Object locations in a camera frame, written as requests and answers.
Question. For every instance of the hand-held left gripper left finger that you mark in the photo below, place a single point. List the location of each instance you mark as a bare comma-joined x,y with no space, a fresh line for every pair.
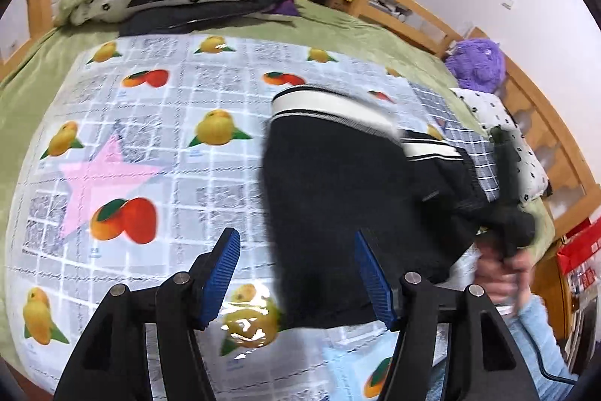
220,279

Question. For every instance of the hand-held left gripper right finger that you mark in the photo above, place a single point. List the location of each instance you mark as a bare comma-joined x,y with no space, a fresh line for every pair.
373,283

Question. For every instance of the black pants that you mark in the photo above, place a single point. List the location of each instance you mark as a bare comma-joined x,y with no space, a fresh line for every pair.
328,203

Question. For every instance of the person's right hand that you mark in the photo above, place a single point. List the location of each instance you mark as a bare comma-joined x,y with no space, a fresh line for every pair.
497,283

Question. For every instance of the white flower print pillow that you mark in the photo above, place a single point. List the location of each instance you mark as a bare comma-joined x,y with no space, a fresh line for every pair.
528,166

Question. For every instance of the red cardboard box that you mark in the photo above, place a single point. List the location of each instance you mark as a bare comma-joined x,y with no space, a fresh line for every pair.
580,250

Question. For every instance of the grey checked cloth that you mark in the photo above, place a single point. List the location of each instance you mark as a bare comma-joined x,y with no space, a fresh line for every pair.
469,142

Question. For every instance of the pink star sticker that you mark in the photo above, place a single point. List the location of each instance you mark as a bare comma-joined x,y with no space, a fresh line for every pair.
101,185

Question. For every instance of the purple plush toy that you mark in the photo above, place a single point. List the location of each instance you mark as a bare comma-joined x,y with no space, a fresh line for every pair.
476,62

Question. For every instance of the fruit printed plastic tablecloth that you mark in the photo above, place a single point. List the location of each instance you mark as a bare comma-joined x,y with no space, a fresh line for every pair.
155,109

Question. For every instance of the green bed sheet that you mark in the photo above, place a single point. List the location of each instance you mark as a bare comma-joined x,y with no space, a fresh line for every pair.
357,34

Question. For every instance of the purple cloth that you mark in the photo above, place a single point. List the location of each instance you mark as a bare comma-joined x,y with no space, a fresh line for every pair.
285,8

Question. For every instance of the wooden bed frame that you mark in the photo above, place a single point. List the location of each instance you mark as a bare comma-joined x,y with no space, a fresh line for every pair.
554,119

